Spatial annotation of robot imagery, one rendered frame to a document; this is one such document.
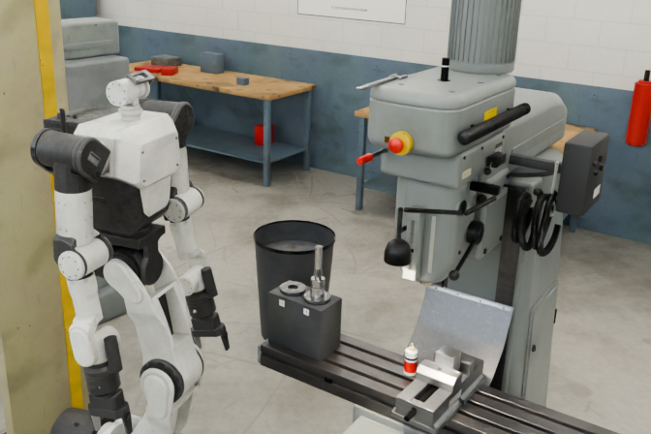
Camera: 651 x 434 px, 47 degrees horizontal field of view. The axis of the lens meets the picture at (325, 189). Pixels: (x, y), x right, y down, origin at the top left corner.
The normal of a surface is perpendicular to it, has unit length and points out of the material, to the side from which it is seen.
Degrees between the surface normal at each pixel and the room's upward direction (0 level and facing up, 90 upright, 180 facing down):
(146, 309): 90
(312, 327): 90
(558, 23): 90
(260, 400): 0
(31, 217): 90
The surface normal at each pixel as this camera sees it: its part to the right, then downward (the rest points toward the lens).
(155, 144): 0.93, 0.14
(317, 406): 0.03, -0.95
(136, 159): 0.41, 0.22
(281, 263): -0.25, 0.36
